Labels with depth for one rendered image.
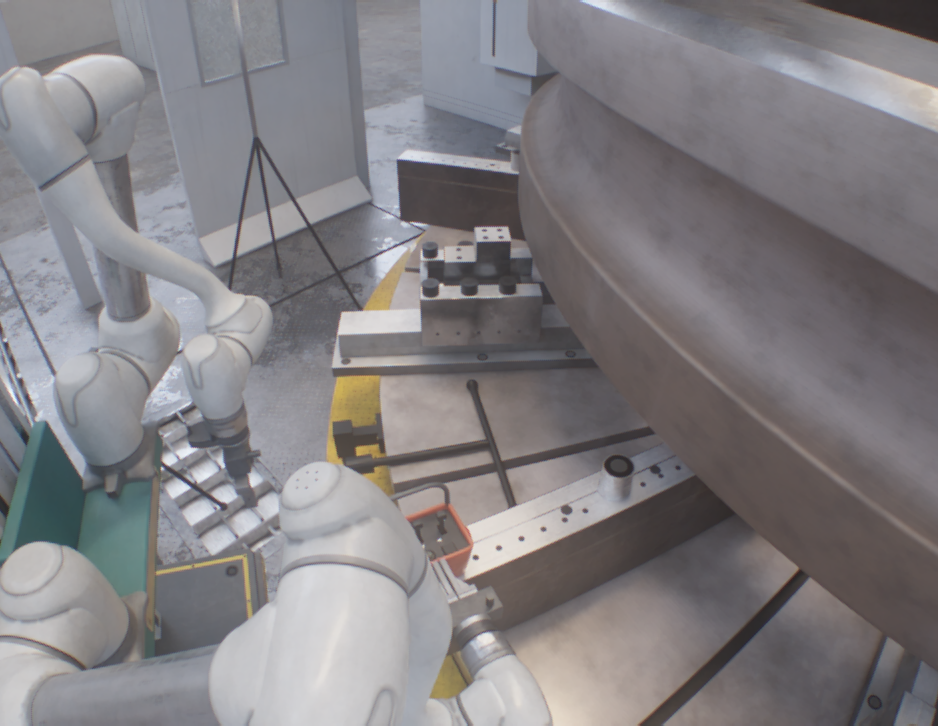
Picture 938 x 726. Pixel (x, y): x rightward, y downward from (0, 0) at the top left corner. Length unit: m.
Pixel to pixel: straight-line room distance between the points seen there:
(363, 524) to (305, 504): 0.06
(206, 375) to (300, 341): 2.07
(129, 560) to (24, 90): 0.87
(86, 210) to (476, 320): 1.53
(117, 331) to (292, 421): 1.49
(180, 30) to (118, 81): 2.59
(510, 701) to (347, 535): 0.57
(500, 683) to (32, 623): 0.74
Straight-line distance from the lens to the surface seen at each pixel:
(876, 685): 1.99
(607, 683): 1.77
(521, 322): 2.31
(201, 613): 1.95
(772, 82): 1.09
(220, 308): 1.29
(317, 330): 3.28
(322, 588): 0.58
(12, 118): 1.11
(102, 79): 1.20
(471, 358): 2.45
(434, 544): 1.36
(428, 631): 0.82
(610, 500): 1.60
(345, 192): 4.50
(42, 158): 1.10
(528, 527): 1.52
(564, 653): 1.79
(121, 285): 1.39
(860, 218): 1.03
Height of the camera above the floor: 1.94
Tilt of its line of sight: 40 degrees down
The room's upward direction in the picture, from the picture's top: straight up
